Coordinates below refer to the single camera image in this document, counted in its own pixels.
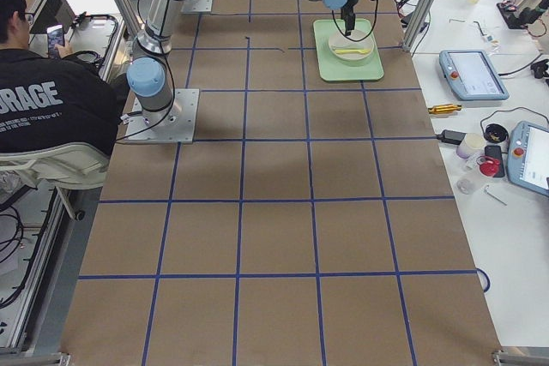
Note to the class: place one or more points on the black smartphone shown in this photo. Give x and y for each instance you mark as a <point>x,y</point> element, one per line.
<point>494,161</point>

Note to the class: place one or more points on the yellow plastic fork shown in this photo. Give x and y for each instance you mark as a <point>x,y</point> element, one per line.
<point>352,51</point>

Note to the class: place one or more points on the teach pendant near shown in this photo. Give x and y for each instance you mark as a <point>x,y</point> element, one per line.
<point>527,162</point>

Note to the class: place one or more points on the light green tray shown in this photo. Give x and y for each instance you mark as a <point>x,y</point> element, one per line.
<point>331,68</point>

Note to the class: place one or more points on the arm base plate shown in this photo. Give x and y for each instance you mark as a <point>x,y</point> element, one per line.
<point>153,128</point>

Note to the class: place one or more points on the gold cylindrical tool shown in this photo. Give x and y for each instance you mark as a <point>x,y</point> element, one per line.
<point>439,110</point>

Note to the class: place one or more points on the person in black jacket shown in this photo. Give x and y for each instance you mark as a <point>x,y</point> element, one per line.
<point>51,102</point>

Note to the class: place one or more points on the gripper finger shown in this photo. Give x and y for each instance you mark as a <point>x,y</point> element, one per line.
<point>349,26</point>

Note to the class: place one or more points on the office chair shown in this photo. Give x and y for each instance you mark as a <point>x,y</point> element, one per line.
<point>74,166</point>

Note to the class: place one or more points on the teach pendant far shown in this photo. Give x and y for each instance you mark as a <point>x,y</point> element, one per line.
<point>471,75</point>

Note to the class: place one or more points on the white round plate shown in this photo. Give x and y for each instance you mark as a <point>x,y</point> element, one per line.
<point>357,40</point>

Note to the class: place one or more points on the teach pendant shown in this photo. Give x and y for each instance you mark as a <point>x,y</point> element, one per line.
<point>471,75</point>
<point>527,162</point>

